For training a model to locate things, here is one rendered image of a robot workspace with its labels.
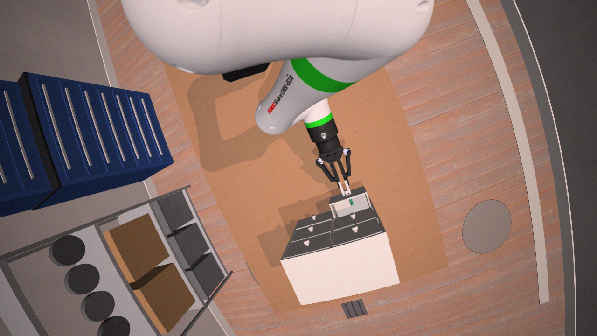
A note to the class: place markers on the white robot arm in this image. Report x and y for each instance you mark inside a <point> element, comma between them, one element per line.
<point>326,45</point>

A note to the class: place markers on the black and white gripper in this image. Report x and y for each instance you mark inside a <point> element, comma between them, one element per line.
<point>331,151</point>

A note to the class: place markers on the white chest of drawers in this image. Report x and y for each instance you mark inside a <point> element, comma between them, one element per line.
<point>351,268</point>

